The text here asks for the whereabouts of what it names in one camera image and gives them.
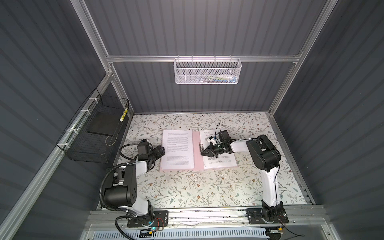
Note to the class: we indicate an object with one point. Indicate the black foam pad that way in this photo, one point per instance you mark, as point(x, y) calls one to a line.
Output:
point(104, 124)

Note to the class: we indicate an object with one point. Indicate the yellow marker pen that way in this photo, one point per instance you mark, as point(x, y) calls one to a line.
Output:
point(123, 114)

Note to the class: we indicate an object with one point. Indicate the white mesh wall basket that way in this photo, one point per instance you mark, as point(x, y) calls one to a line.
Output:
point(191, 71)

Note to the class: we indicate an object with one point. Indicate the pens in white basket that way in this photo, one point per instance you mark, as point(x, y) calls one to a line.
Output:
point(226, 79)

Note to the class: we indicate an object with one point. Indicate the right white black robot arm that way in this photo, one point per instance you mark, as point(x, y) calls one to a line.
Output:
point(266, 158)

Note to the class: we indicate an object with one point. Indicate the pink folder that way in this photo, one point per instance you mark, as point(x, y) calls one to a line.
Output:
point(197, 154)

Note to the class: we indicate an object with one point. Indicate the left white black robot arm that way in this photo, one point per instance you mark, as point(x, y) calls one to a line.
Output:
point(119, 190)

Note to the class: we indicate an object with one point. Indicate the stack of printed papers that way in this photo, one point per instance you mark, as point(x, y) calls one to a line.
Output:
point(223, 161)

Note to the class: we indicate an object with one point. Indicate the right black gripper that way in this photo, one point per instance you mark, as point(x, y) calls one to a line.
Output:
point(210, 149)

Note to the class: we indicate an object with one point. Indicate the metal folder clip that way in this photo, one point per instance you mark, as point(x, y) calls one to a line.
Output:
point(201, 146)

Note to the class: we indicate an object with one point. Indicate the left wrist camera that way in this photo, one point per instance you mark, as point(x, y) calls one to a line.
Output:
point(144, 141)

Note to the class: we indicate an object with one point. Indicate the floral table mat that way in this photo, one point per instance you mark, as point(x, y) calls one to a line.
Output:
point(234, 187)

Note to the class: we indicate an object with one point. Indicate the printed paper sheet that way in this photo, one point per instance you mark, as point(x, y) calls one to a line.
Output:
point(179, 153)

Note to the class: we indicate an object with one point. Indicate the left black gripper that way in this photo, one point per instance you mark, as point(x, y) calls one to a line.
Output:
point(158, 152)

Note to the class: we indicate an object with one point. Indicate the black wire wall basket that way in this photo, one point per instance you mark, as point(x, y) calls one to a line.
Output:
point(79, 145)

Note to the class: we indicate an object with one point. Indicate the white vented cable duct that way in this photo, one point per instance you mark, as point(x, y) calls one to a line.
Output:
point(201, 234)

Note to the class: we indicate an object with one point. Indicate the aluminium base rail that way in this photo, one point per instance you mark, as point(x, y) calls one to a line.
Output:
point(209, 217)

